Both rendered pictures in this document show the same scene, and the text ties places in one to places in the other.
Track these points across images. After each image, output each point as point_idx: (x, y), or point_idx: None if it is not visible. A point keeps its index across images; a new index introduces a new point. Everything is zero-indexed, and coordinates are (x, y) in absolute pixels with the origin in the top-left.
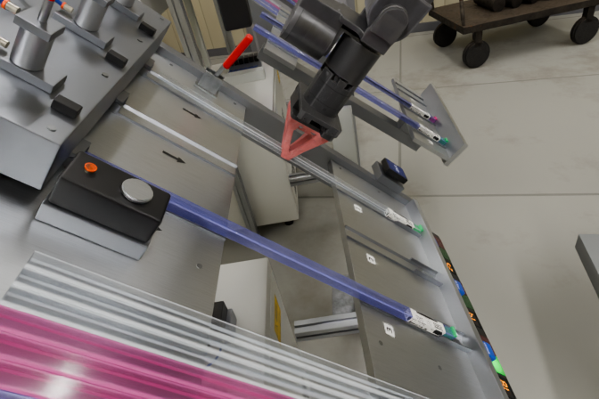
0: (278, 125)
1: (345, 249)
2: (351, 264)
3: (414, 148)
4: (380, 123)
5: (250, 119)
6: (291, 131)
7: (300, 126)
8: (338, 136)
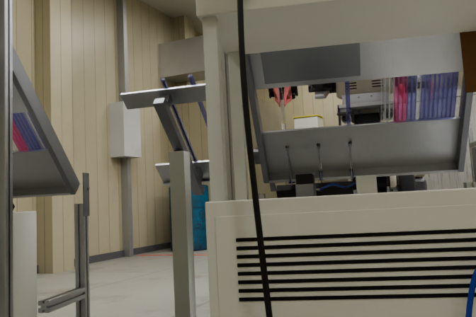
0: (258, 102)
1: (325, 127)
2: (334, 126)
3: (202, 192)
4: (194, 169)
5: (256, 95)
6: (288, 90)
7: (290, 89)
8: (186, 172)
